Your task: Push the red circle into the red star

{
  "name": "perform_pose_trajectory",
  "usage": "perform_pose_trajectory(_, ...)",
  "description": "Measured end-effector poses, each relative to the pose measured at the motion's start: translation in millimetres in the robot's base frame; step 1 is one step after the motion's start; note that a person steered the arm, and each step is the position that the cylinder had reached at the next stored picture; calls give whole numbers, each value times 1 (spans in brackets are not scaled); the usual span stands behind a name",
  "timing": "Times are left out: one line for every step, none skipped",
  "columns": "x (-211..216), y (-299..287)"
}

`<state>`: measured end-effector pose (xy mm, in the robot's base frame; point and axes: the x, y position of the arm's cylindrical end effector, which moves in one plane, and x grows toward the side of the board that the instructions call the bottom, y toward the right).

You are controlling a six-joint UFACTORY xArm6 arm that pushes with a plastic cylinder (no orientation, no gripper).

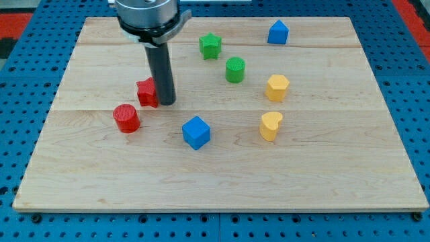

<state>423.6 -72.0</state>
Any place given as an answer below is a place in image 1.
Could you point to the green cylinder block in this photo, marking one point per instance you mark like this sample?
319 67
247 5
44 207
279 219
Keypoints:
235 70

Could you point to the blue house-shaped block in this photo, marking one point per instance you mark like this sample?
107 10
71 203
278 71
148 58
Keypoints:
278 33

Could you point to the yellow heart block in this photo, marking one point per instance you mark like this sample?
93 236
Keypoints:
270 125

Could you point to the light wooden board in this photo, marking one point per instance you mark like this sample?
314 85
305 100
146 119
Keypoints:
337 149

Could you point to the blue cube block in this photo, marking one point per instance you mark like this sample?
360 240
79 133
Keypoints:
196 133

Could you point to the red cylinder block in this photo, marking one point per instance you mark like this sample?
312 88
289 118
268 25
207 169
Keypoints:
126 118

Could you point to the yellow hexagon block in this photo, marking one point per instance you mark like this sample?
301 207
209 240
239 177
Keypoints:
276 89

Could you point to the red star block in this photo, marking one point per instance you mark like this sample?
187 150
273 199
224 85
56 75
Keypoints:
146 93

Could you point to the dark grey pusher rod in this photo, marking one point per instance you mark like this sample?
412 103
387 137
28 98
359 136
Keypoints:
160 67

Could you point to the green star block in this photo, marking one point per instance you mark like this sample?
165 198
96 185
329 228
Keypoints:
210 46

